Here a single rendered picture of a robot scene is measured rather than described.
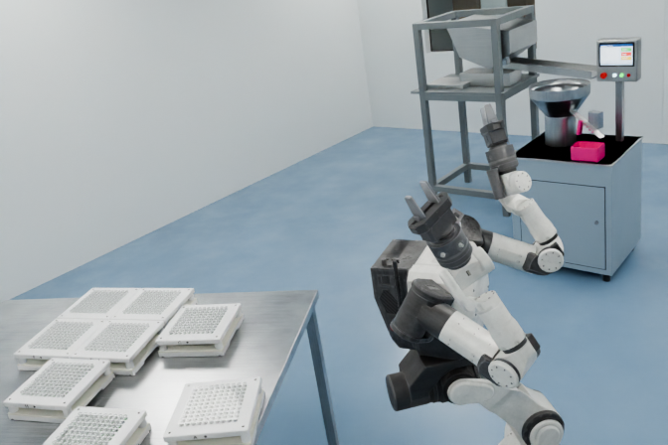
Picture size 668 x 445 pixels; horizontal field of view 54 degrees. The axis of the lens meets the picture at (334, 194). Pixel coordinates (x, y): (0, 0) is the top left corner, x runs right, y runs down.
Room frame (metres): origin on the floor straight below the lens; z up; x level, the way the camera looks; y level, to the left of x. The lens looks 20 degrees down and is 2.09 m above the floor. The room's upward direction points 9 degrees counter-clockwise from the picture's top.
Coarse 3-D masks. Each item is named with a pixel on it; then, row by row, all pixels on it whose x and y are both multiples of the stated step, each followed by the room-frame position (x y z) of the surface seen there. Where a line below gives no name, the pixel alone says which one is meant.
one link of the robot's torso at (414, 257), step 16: (400, 240) 1.89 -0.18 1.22; (416, 240) 1.87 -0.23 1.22; (384, 256) 1.80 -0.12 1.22; (400, 256) 1.78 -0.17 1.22; (416, 256) 1.76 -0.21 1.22; (432, 256) 1.74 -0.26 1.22; (384, 272) 1.72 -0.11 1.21; (400, 272) 1.70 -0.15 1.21; (416, 272) 1.66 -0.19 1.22; (432, 272) 1.65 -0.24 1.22; (384, 288) 1.72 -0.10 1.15; (400, 288) 1.66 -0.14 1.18; (480, 288) 1.69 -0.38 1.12; (384, 304) 1.73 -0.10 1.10; (400, 304) 1.66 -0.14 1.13; (384, 320) 1.73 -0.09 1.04; (480, 320) 1.70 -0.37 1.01; (432, 352) 1.66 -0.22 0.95; (448, 352) 1.64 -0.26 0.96
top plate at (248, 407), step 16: (192, 384) 1.76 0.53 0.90; (208, 384) 1.75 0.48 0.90; (256, 384) 1.71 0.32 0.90; (256, 400) 1.65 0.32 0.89; (176, 416) 1.62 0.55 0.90; (240, 416) 1.57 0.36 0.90; (176, 432) 1.55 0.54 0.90; (192, 432) 1.54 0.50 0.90; (208, 432) 1.53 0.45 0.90; (224, 432) 1.52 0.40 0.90; (240, 432) 1.51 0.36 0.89
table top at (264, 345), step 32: (0, 320) 2.57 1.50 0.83; (32, 320) 2.52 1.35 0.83; (256, 320) 2.23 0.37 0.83; (288, 320) 2.19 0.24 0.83; (0, 352) 2.29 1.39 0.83; (256, 352) 2.01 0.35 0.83; (288, 352) 1.98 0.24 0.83; (0, 384) 2.06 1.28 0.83; (128, 384) 1.93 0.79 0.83; (160, 384) 1.90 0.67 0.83; (0, 416) 1.86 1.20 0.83; (160, 416) 1.73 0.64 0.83
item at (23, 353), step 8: (56, 320) 2.35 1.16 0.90; (64, 320) 2.34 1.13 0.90; (72, 320) 2.33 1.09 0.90; (80, 320) 2.32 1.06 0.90; (88, 320) 2.30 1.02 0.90; (96, 320) 2.29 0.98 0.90; (104, 320) 2.28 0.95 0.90; (48, 328) 2.29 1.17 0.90; (96, 328) 2.23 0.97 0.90; (40, 336) 2.24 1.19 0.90; (88, 336) 2.18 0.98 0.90; (80, 344) 2.13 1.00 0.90; (16, 352) 2.14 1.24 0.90; (24, 352) 2.14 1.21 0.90; (32, 352) 2.13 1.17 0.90; (40, 352) 2.12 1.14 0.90; (48, 352) 2.11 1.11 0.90; (56, 352) 2.10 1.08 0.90; (64, 352) 2.09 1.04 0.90; (72, 352) 2.08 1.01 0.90
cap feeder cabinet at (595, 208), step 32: (544, 160) 3.70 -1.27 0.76; (608, 160) 3.52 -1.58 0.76; (640, 160) 3.82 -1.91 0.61; (544, 192) 3.71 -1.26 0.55; (576, 192) 3.57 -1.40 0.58; (608, 192) 3.45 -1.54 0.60; (640, 192) 3.83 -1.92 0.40; (576, 224) 3.58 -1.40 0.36; (608, 224) 3.45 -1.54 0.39; (640, 224) 3.84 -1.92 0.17; (576, 256) 3.58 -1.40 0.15; (608, 256) 3.45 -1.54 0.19
